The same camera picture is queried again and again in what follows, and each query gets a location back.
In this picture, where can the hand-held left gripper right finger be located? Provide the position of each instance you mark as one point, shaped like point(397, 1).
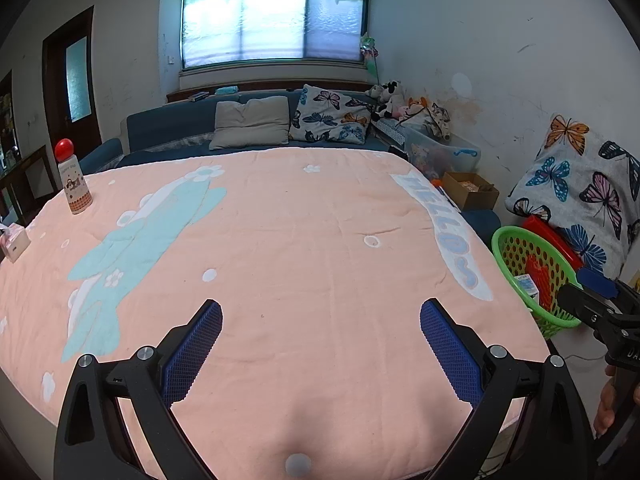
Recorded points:
point(450, 345)

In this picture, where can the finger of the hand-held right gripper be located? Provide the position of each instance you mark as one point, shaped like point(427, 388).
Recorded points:
point(597, 282)
point(585, 305)

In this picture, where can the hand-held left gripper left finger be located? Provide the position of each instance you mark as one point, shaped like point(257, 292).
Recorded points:
point(192, 345)

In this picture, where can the green plastic basket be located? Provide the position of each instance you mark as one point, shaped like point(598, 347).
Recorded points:
point(560, 321)

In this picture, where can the red foam net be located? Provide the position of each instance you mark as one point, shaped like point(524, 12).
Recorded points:
point(542, 280)

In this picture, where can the white milk carton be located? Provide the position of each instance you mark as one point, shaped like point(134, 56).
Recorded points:
point(527, 287)

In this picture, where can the person's right hand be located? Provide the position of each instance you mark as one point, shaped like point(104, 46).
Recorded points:
point(606, 405)

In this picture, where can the grey butterfly blanket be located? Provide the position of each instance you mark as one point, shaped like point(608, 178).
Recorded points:
point(575, 185)

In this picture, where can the pink printed blanket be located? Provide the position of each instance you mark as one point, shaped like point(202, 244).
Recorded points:
point(300, 260)

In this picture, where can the cardboard box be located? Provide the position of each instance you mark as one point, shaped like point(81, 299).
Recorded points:
point(470, 197)

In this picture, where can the clear storage bin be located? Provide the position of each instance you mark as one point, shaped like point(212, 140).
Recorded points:
point(450, 155)

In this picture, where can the red-capped printed bottle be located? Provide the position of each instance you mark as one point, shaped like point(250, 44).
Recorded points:
point(75, 185)

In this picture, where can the black box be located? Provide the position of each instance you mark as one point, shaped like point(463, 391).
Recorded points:
point(397, 151)

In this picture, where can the pink tissue box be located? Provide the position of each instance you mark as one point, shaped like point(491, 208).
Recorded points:
point(15, 245)

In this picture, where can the blue sofa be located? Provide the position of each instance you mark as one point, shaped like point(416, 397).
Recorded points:
point(165, 125)

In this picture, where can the white patterned board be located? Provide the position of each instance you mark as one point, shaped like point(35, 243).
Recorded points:
point(390, 131)

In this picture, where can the patterned cloth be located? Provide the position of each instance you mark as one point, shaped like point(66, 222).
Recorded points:
point(440, 120)

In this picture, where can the grey pillow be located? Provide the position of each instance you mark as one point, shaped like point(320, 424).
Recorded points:
point(250, 122)

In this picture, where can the orange plush toy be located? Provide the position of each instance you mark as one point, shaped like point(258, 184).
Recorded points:
point(415, 106)

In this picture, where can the dark remote control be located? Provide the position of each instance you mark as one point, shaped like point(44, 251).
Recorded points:
point(199, 96)

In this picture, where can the black white cow plush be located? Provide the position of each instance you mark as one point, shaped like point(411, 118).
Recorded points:
point(392, 92)

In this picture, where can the butterfly print pillow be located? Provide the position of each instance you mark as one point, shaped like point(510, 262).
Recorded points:
point(330, 115)

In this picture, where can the dark wooden door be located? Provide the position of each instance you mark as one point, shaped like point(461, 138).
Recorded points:
point(55, 90)

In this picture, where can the dark glass cabinet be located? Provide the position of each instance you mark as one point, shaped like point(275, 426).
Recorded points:
point(6, 120)

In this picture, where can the colourful pinwheel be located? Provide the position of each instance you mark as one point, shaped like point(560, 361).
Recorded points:
point(369, 50)

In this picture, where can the window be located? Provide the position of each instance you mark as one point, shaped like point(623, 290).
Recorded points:
point(275, 15)

